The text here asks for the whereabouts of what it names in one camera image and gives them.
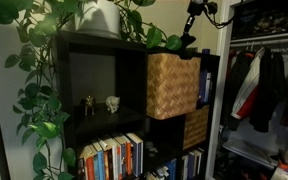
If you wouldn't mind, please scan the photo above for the orange hanger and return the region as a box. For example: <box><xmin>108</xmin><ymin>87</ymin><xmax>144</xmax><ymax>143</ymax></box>
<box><xmin>243</xmin><ymin>51</ymin><xmax>256</xmax><ymax>59</ymax></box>

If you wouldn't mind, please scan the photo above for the white closet shelf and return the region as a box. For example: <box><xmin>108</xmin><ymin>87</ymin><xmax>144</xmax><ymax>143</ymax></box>
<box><xmin>229</xmin><ymin>31</ymin><xmax>288</xmax><ymax>48</ymax></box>

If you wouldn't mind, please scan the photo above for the black cube bookshelf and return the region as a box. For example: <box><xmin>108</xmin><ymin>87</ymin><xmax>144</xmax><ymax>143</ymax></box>
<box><xmin>54</xmin><ymin>30</ymin><xmax>221</xmax><ymax>180</ymax></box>

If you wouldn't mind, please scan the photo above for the white book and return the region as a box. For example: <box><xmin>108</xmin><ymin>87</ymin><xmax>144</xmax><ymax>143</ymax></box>
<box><xmin>153</xmin><ymin>166</ymin><xmax>167</xmax><ymax>180</ymax></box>
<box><xmin>104</xmin><ymin>135</ymin><xmax>119</xmax><ymax>180</ymax></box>
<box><xmin>193</xmin><ymin>149</ymin><xmax>202</xmax><ymax>178</ymax></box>
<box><xmin>181</xmin><ymin>153</ymin><xmax>189</xmax><ymax>180</ymax></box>

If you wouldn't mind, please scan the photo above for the white plant pot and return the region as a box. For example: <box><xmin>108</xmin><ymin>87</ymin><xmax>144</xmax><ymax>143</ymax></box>
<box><xmin>74</xmin><ymin>0</ymin><xmax>122</xmax><ymax>39</ymax></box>

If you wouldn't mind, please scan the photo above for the left row of books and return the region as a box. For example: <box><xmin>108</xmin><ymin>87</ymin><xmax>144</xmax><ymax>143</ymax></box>
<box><xmin>126</xmin><ymin>132</ymin><xmax>144</xmax><ymax>178</ymax></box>

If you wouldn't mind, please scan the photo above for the dark book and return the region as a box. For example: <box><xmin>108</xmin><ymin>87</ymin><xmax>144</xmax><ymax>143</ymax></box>
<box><xmin>77</xmin><ymin>156</ymin><xmax>86</xmax><ymax>180</ymax></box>

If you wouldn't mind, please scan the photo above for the blue Circuits textbook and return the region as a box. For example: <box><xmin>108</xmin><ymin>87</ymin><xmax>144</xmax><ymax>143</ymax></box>
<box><xmin>198</xmin><ymin>69</ymin><xmax>208</xmax><ymax>105</ymax></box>

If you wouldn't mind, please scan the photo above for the white book maroon band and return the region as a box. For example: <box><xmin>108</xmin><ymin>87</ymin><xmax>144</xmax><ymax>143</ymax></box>
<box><xmin>205</xmin><ymin>71</ymin><xmax>213</xmax><ymax>103</ymax></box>

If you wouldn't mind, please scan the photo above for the white closet door frame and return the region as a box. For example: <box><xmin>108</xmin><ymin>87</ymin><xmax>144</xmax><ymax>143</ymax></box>
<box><xmin>205</xmin><ymin>0</ymin><xmax>233</xmax><ymax>180</ymax></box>

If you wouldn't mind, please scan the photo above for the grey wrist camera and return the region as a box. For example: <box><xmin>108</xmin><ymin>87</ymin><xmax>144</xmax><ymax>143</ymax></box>
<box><xmin>202</xmin><ymin>0</ymin><xmax>219</xmax><ymax>15</ymax></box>

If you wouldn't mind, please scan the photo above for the black jacket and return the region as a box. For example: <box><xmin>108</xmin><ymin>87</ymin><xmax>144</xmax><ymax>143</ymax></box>
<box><xmin>224</xmin><ymin>49</ymin><xmax>252</xmax><ymax>132</ymax></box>
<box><xmin>249</xmin><ymin>47</ymin><xmax>288</xmax><ymax>134</ymax></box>

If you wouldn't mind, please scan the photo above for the red book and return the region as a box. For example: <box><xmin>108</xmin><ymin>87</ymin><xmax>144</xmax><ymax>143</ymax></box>
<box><xmin>82</xmin><ymin>143</ymin><xmax>96</xmax><ymax>180</ymax></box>

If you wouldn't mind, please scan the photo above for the green pothos plant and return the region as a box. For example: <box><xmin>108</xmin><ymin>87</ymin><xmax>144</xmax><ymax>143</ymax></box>
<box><xmin>0</xmin><ymin>0</ymin><xmax>183</xmax><ymax>180</ymax></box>

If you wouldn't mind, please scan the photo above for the white item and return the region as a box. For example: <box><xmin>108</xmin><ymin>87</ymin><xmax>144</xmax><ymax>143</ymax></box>
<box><xmin>270</xmin><ymin>166</ymin><xmax>288</xmax><ymax>180</ymax></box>

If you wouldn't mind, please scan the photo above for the dark picture box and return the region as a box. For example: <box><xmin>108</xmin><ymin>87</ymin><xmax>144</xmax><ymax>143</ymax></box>
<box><xmin>232</xmin><ymin>0</ymin><xmax>288</xmax><ymax>41</ymax></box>

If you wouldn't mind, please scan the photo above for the white elephant figurine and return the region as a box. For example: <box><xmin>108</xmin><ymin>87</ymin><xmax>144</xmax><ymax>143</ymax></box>
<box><xmin>105</xmin><ymin>95</ymin><xmax>121</xmax><ymax>114</ymax></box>

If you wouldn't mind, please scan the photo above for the low white shelf board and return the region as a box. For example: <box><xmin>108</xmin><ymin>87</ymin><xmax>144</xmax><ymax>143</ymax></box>
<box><xmin>222</xmin><ymin>139</ymin><xmax>280</xmax><ymax>170</ymax></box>

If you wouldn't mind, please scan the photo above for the woven bamboo storage box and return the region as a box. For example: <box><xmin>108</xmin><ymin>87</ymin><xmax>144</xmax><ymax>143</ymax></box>
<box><xmin>146</xmin><ymin>52</ymin><xmax>202</xmax><ymax>121</ymax></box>
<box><xmin>182</xmin><ymin>105</ymin><xmax>211</xmax><ymax>151</ymax></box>

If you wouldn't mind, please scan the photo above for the blue book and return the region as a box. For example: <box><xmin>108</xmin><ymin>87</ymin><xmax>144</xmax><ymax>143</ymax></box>
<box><xmin>164</xmin><ymin>158</ymin><xmax>178</xmax><ymax>180</ymax></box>
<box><xmin>91</xmin><ymin>139</ymin><xmax>106</xmax><ymax>180</ymax></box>
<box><xmin>187</xmin><ymin>151</ymin><xmax>196</xmax><ymax>180</ymax></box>
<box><xmin>117</xmin><ymin>134</ymin><xmax>128</xmax><ymax>177</ymax></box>

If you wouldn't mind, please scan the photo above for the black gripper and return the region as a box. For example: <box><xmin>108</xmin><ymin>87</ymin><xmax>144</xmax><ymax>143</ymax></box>
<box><xmin>179</xmin><ymin>13</ymin><xmax>197</xmax><ymax>49</ymax></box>

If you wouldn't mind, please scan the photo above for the orange tool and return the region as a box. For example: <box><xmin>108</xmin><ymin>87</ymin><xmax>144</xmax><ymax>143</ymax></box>
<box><xmin>276</xmin><ymin>159</ymin><xmax>288</xmax><ymax>171</ymax></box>

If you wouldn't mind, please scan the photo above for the white and red jacket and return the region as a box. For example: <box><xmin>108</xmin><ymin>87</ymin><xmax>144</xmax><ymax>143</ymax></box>
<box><xmin>231</xmin><ymin>46</ymin><xmax>266</xmax><ymax>121</ymax></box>

